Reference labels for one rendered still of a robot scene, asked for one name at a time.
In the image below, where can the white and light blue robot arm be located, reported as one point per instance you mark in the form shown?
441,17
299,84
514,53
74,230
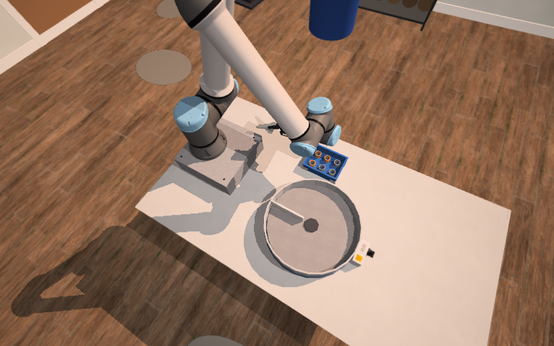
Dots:
223,47

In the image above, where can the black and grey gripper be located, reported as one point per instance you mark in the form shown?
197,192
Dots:
270,127

